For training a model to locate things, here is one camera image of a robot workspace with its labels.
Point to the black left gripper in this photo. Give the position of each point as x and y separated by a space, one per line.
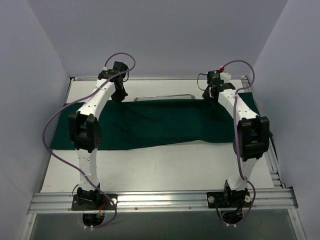
120 92

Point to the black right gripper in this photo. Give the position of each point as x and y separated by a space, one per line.
207 92

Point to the green surgical drape cloth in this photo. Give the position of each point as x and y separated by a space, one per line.
144 124

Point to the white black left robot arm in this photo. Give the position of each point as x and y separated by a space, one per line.
85 131

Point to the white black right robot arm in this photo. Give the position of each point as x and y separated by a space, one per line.
251 137

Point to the steel mesh instrument tray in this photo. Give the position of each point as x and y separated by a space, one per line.
165 97

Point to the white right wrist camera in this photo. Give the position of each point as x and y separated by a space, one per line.
217 77

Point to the back aluminium rail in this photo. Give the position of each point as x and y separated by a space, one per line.
137 78

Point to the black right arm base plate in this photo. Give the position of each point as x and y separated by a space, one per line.
217 200

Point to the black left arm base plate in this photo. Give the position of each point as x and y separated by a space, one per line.
99 203

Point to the aluminium frame rail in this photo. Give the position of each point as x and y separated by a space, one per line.
157 201

